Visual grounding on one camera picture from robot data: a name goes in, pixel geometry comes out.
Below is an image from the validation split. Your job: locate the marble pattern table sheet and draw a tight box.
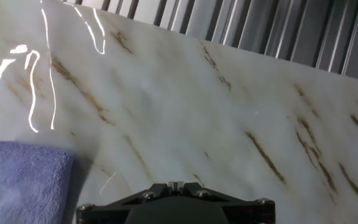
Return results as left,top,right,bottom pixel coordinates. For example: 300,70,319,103
0,0,358,224

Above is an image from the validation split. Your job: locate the thin white thread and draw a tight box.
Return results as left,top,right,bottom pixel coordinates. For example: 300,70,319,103
99,171,117,197

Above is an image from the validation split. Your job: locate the purple terry cloth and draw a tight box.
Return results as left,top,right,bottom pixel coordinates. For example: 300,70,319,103
0,141,76,224

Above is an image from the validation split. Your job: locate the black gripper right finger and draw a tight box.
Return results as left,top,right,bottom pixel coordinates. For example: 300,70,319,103
175,182,275,224

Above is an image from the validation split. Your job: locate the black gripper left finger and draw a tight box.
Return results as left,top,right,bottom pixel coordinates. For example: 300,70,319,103
76,182,177,224

